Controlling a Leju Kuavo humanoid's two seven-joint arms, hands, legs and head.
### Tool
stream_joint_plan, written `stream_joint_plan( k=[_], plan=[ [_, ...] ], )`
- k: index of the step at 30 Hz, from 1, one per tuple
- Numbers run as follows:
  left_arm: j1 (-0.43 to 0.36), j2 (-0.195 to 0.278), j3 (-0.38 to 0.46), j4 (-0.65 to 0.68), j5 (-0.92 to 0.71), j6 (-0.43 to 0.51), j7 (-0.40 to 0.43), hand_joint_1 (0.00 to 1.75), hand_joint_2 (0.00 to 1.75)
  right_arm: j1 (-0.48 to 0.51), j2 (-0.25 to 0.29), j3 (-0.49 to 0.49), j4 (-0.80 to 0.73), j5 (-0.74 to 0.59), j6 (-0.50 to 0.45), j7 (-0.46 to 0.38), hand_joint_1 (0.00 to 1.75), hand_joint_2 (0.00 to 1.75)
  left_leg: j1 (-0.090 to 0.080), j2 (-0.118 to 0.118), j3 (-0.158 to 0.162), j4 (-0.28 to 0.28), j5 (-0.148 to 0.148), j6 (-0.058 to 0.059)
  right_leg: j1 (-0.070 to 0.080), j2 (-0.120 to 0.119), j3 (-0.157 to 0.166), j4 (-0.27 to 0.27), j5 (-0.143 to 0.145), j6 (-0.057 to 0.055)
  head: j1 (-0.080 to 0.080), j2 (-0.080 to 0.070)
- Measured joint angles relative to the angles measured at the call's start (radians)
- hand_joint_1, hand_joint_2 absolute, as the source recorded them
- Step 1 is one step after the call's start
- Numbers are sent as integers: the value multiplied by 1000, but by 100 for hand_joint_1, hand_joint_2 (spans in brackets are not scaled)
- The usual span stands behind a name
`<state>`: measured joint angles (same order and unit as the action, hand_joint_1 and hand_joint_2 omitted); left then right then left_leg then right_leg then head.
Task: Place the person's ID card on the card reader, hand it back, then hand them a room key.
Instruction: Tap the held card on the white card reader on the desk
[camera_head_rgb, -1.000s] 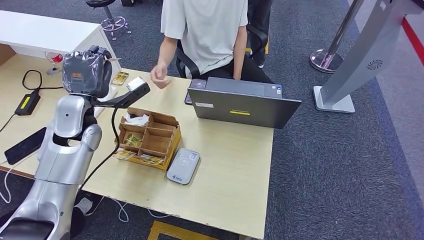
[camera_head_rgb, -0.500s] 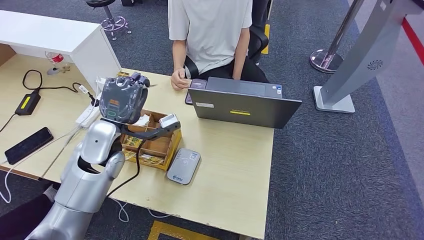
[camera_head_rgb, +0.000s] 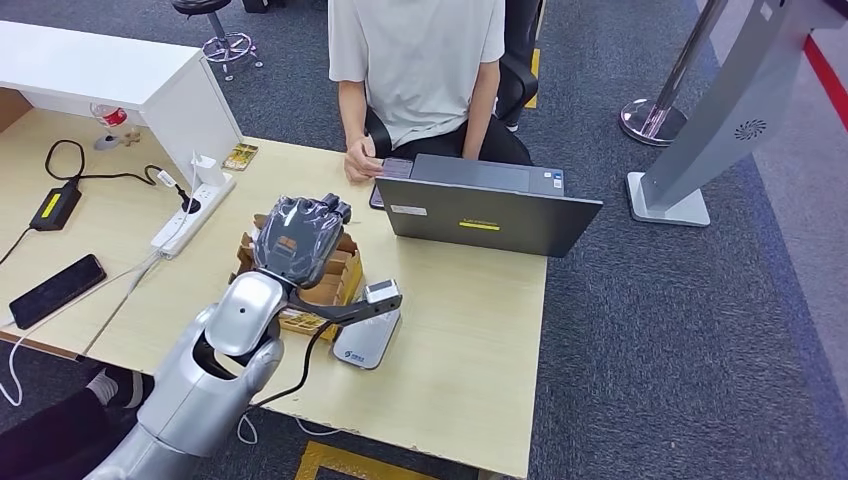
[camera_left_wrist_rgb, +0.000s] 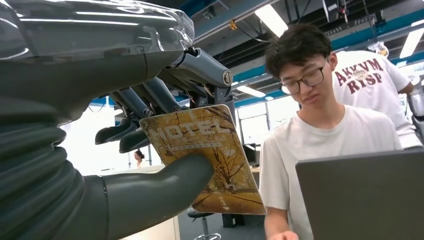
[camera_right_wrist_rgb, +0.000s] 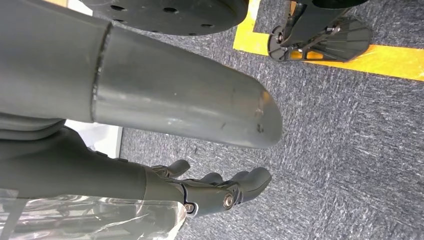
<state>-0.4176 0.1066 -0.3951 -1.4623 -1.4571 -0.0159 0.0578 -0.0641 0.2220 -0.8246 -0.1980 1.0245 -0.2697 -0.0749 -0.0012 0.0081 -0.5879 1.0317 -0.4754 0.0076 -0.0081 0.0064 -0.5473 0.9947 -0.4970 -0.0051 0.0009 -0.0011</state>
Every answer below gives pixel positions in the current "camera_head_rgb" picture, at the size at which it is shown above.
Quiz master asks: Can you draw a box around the person's right hand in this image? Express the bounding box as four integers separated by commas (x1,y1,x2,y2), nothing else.
343,135,386,183

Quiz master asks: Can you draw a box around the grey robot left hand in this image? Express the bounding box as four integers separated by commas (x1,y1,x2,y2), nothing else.
253,193,352,290

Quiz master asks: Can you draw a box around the yellow card stack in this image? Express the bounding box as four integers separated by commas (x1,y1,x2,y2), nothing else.
221,142,260,172

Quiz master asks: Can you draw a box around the grey card reader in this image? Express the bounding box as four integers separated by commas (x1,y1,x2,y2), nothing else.
331,305,403,371

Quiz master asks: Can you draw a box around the smartphone beside laptop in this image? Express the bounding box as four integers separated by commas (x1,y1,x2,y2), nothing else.
368,157,415,211

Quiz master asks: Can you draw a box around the cardboard compartment organizer box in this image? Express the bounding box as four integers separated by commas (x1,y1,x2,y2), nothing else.
229,213,365,342

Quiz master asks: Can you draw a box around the white charger plug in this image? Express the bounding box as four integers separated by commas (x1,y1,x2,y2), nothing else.
192,153,227,188

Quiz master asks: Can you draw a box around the white power strip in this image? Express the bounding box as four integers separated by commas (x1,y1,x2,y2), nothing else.
150,173,237,260

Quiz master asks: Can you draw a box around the dark grey laptop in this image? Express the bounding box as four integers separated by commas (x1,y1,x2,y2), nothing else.
374,153,604,259

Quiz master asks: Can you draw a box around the black office chair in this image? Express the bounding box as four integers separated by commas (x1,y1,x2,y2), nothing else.
364,0,541,160

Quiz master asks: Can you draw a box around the black stool chrome base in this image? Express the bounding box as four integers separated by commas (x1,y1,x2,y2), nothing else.
170,0,264,83

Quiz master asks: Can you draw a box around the yellow floor tape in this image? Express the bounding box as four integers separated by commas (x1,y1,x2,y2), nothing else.
296,441,439,480
524,48,541,111

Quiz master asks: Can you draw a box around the clear bottle red label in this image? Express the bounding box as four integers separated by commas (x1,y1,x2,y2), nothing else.
89,102,128,128

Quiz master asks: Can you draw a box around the black power brick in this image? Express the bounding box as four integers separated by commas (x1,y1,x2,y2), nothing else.
29,183,83,232

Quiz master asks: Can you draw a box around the black smartphone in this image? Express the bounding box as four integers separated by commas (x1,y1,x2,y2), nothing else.
9,254,108,331

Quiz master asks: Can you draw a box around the white desk cabinet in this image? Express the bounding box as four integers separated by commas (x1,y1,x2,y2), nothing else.
0,19,244,187

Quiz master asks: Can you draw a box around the grey kiosk stand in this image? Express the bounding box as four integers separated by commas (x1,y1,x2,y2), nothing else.
626,0,848,229

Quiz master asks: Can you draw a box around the black camera bracket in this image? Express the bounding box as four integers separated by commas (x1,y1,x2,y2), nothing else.
286,289,404,327

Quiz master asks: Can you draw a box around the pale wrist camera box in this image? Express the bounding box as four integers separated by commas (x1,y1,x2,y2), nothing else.
362,278,401,306

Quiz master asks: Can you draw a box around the black plug with cable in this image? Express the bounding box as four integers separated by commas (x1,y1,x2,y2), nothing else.
44,139,202,215

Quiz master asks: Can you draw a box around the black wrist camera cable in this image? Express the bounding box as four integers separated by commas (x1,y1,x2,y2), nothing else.
251,321,333,409

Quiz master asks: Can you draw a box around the white power strip cord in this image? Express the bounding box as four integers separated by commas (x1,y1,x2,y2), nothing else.
237,410,342,446

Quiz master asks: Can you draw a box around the black mains cable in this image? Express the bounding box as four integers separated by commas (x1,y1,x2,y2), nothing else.
0,227,33,268

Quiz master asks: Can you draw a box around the chrome stanchion post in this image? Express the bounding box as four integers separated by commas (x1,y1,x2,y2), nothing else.
619,0,730,148

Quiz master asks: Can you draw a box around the thin white charging cable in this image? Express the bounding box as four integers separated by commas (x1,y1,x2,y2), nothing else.
0,153,200,407

